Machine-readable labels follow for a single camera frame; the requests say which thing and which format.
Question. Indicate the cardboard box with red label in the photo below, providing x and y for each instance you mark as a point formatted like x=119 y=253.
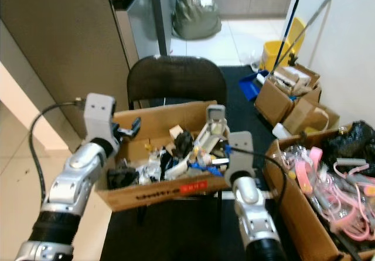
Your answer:
x=152 y=193

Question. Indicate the large cardboard box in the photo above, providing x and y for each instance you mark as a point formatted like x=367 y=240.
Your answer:
x=293 y=214

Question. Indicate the silver fridge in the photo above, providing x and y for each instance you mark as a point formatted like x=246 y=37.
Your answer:
x=140 y=14

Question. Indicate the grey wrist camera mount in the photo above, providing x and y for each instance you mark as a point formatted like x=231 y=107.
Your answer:
x=99 y=114
x=240 y=155

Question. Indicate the black folding chair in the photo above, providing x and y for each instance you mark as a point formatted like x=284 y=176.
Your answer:
x=176 y=79

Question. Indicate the brown tall cabinet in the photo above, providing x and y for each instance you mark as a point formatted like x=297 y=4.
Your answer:
x=64 y=50

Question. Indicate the black floor mat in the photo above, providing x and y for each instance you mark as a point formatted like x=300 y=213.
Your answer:
x=211 y=237

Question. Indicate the pink plastic loop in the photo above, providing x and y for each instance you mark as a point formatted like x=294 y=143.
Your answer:
x=304 y=167

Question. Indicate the open-flap cardboard box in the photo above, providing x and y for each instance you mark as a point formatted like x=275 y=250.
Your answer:
x=275 y=100

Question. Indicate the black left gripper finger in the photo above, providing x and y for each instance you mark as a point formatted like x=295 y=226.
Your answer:
x=133 y=125

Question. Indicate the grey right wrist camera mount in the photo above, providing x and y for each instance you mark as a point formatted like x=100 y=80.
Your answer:
x=240 y=155

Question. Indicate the green garbage bag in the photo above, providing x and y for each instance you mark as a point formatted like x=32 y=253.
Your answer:
x=196 y=12

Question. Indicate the yellow mop bucket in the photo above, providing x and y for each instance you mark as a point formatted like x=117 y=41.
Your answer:
x=275 y=53

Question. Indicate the loose grey plastic mount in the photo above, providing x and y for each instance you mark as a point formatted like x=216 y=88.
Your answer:
x=215 y=117

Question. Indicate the black plastic bag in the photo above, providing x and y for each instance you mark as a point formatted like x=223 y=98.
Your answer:
x=348 y=138

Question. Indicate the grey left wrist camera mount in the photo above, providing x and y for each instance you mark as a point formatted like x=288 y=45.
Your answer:
x=99 y=114

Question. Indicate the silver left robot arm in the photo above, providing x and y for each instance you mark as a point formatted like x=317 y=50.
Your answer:
x=82 y=179

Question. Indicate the grey metal pole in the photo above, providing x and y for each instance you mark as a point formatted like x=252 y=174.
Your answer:
x=310 y=20

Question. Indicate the small cardboard box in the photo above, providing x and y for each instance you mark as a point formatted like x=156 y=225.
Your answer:
x=310 y=117

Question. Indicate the blue dustpan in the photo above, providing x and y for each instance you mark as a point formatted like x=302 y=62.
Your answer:
x=249 y=85

